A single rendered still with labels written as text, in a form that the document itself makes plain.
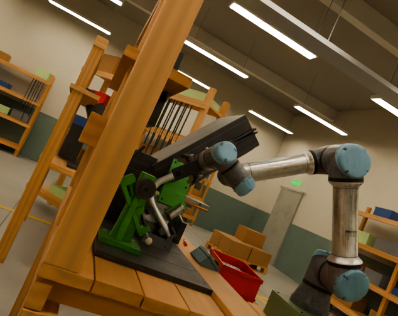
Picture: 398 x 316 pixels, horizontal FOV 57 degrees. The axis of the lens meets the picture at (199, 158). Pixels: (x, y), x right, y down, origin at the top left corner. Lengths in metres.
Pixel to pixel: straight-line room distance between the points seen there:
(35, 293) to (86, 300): 0.16
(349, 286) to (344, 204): 0.27
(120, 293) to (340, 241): 0.75
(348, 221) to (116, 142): 0.82
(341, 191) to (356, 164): 0.11
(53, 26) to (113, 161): 9.92
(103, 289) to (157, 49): 0.64
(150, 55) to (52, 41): 9.77
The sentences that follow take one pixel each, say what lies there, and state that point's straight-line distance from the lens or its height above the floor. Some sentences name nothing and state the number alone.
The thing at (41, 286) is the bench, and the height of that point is 0.82.
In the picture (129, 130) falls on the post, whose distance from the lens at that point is 0.96.
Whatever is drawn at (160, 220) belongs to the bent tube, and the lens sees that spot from 1.57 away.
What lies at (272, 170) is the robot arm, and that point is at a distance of 1.36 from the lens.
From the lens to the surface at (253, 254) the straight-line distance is 8.01.
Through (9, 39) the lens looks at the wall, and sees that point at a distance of 10.80.
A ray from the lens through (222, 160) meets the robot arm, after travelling 1.15.
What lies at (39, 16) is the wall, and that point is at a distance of 10.88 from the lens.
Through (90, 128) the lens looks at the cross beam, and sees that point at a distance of 1.04.
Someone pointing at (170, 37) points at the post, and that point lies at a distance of 1.00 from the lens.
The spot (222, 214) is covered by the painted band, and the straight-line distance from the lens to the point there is 11.65.
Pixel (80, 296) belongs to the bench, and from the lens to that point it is 1.12.
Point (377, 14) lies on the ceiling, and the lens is 6.35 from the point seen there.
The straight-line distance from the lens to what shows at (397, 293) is 7.01.
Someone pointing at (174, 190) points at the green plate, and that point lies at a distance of 1.64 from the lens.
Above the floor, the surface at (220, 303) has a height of 0.89.
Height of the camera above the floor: 1.21
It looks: 4 degrees up
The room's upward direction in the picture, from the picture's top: 24 degrees clockwise
